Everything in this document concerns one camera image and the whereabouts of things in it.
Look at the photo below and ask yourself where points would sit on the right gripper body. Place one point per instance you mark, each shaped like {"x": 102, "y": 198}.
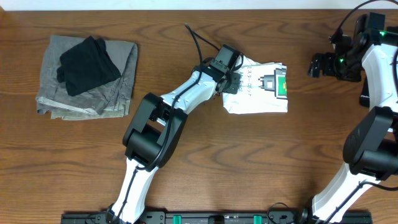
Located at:
{"x": 329, "y": 60}

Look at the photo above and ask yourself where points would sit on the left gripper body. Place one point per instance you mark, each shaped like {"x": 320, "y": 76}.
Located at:
{"x": 232, "y": 83}

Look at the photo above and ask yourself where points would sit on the white t-shirt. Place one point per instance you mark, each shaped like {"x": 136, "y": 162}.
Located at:
{"x": 262, "y": 88}

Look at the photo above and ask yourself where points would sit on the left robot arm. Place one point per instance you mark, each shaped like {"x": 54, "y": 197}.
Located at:
{"x": 155, "y": 130}

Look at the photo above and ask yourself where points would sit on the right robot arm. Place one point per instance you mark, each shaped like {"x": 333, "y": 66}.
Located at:
{"x": 369, "y": 158}

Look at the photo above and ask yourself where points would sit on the black garment at right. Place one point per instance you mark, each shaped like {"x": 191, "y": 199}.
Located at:
{"x": 365, "y": 93}

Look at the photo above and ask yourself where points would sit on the folded grey trousers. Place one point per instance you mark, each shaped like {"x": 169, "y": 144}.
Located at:
{"x": 111, "y": 100}

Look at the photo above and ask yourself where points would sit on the folded black cloth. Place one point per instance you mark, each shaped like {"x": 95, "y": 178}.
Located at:
{"x": 86, "y": 66}

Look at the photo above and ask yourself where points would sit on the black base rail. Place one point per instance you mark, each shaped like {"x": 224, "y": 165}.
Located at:
{"x": 160, "y": 217}

